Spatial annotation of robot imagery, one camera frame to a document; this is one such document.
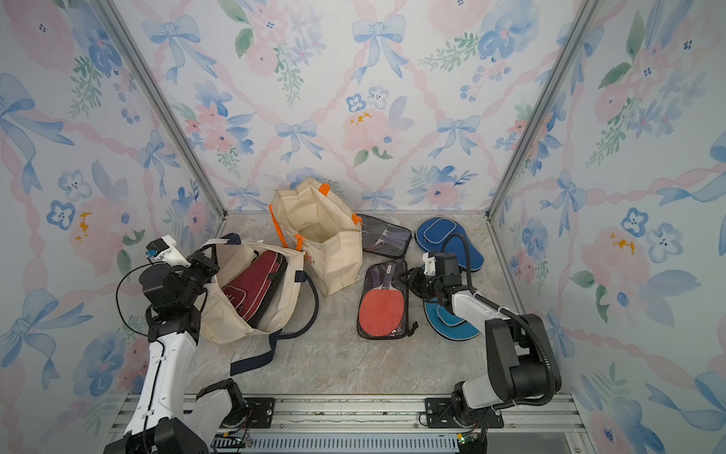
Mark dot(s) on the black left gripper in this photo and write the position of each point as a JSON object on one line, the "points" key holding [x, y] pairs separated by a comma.
{"points": [[211, 265]]}

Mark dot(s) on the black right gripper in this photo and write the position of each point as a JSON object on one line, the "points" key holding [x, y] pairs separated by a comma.
{"points": [[421, 282]]}

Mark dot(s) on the teal paddle case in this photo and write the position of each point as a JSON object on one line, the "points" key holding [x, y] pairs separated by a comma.
{"points": [[447, 325]]}

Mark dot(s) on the blue paddle case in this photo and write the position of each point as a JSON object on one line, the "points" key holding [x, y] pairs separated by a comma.
{"points": [[444, 235]]}

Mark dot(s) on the clear case red paddle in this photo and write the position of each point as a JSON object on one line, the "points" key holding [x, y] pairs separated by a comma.
{"points": [[383, 308]]}

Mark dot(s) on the black paddle case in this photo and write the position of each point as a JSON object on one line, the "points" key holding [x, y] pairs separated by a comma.
{"points": [[384, 238]]}

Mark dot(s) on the canvas bag navy handles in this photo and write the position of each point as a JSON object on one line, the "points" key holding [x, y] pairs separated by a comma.
{"points": [[220, 322]]}

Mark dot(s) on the canvas bag orange handles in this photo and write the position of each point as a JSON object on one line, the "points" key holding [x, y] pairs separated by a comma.
{"points": [[312, 219]]}

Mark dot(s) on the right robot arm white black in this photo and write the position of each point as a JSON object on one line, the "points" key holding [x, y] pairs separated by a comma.
{"points": [[520, 366]]}

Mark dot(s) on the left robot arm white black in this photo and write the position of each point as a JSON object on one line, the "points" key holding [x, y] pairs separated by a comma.
{"points": [[160, 423]]}

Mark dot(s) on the red pouch in bag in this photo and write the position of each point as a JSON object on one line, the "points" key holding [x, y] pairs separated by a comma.
{"points": [[251, 292]]}

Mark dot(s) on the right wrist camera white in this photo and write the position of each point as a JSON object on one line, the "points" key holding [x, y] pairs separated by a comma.
{"points": [[429, 264]]}

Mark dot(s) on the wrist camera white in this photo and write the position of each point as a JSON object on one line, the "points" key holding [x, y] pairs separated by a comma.
{"points": [[429, 264], [164, 249]]}

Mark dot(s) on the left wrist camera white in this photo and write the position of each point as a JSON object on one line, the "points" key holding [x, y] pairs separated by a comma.
{"points": [[164, 249]]}

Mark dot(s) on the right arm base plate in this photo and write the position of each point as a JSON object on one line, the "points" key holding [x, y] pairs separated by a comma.
{"points": [[452, 413]]}

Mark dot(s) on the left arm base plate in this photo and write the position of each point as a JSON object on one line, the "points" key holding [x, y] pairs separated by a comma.
{"points": [[251, 413]]}

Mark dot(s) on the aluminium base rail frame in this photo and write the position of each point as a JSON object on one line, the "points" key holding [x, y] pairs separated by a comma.
{"points": [[400, 424]]}

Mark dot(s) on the aluminium corner post left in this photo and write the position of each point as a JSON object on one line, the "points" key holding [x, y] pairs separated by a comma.
{"points": [[110, 17]]}

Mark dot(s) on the aluminium corner post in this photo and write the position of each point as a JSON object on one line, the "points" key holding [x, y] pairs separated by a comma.
{"points": [[574, 41], [110, 17]]}

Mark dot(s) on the aluminium corner post right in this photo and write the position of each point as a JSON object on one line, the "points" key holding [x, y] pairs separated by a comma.
{"points": [[574, 41]]}

